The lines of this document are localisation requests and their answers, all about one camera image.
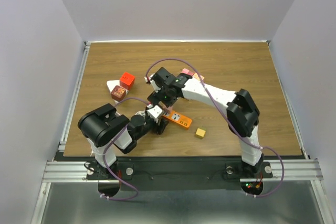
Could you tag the orange power strip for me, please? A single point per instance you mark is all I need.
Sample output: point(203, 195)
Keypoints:
point(178, 119)

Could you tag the bright red cube socket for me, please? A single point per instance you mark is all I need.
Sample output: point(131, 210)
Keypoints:
point(127, 80)

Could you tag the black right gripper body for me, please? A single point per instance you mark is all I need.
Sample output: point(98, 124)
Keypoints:
point(163, 96)

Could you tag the dark red cube socket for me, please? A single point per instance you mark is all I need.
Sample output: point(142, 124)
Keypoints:
point(118, 93)

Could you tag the aluminium rail frame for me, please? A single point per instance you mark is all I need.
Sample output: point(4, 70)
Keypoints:
point(62, 130)

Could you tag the white power strip base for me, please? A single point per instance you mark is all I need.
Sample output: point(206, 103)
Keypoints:
point(111, 84)

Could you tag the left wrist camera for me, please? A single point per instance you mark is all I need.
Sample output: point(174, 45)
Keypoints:
point(154, 112)

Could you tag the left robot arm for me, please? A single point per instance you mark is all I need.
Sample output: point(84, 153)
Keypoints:
point(104, 128)

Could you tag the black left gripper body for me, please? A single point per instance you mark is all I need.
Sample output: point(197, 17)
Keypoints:
point(149, 125)

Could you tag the pink triangular socket adapter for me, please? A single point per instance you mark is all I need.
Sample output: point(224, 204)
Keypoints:
point(187, 71)

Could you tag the yellow green cube socket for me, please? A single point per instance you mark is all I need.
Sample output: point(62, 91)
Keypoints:
point(200, 133)

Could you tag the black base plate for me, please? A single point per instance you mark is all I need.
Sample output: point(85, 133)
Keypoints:
point(163, 174)

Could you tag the pink cube socket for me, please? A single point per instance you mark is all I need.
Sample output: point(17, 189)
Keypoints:
point(166, 108)

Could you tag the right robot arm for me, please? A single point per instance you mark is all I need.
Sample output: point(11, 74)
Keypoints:
point(237, 108)

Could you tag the beige dragon cube socket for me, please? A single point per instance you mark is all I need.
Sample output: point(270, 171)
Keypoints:
point(198, 77)

